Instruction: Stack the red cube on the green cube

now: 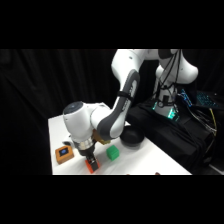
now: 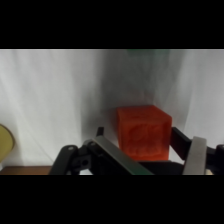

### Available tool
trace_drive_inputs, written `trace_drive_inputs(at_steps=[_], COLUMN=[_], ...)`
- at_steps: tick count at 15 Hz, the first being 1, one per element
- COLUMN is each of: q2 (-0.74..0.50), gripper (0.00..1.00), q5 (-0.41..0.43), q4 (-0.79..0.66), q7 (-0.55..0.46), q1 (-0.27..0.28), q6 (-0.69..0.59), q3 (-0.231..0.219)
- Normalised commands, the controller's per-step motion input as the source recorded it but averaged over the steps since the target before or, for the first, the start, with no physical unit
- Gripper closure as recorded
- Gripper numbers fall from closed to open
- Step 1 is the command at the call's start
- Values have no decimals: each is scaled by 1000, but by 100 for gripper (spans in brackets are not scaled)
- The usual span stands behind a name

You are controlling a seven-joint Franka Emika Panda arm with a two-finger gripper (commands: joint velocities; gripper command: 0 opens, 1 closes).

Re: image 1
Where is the black curtain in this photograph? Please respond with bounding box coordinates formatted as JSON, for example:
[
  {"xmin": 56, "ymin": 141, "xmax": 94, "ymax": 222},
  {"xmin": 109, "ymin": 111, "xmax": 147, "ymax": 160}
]
[{"xmin": 0, "ymin": 49, "xmax": 224, "ymax": 176}]

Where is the orange box with blue screen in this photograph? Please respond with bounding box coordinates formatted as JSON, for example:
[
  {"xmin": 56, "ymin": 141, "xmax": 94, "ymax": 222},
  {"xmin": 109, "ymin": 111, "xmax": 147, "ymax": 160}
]
[{"xmin": 54, "ymin": 145, "xmax": 75, "ymax": 165}]

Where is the small green light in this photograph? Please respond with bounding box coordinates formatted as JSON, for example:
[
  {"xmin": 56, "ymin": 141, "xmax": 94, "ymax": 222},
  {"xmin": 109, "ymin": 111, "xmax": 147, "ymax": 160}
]
[{"xmin": 151, "ymin": 101, "xmax": 182, "ymax": 122}]

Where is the yellow cable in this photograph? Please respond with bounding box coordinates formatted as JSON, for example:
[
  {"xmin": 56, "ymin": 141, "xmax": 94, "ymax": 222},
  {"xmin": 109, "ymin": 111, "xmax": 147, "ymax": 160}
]
[{"xmin": 208, "ymin": 107, "xmax": 218, "ymax": 136}]

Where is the blue lit keyboard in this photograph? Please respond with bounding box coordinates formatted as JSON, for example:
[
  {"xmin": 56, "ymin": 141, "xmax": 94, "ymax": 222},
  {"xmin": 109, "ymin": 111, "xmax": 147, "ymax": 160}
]
[{"xmin": 195, "ymin": 90, "xmax": 224, "ymax": 109}]

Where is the black cable bundle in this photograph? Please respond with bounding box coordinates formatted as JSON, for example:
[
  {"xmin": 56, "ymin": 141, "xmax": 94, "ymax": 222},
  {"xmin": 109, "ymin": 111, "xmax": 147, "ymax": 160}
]
[{"xmin": 155, "ymin": 49, "xmax": 184, "ymax": 103}]

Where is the green cube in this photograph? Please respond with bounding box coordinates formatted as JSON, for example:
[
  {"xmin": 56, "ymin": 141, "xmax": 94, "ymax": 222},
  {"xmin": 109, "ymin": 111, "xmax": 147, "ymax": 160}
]
[{"xmin": 105, "ymin": 144, "xmax": 121, "ymax": 162}]

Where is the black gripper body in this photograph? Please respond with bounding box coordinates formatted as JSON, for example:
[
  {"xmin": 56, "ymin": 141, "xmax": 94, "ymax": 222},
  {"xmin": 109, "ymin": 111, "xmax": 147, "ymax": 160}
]
[{"xmin": 77, "ymin": 147, "xmax": 98, "ymax": 162}]

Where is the black bowl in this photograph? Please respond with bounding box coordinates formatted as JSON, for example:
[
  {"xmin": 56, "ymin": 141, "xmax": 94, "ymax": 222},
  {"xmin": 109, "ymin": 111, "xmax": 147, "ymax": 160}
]
[{"xmin": 119, "ymin": 127, "xmax": 145, "ymax": 148}]

